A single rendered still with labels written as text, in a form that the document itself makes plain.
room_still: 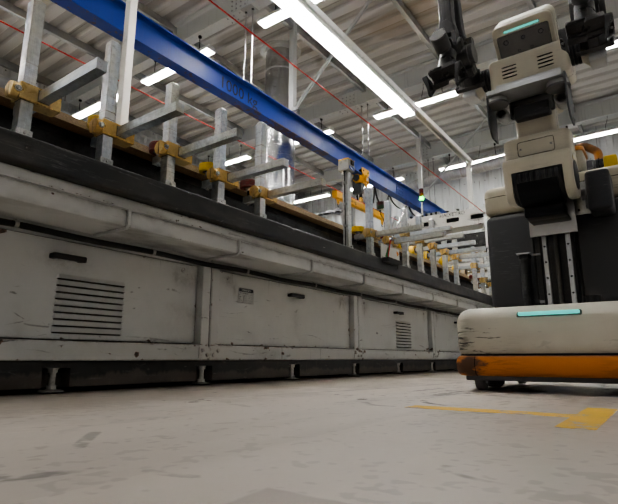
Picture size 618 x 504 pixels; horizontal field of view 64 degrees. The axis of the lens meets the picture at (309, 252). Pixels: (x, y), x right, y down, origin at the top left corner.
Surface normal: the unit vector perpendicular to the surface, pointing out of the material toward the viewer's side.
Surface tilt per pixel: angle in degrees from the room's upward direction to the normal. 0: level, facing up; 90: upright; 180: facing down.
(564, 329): 90
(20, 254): 90
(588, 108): 90
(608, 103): 90
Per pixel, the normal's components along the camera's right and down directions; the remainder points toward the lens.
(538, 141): -0.58, -0.03
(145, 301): 0.81, -0.12
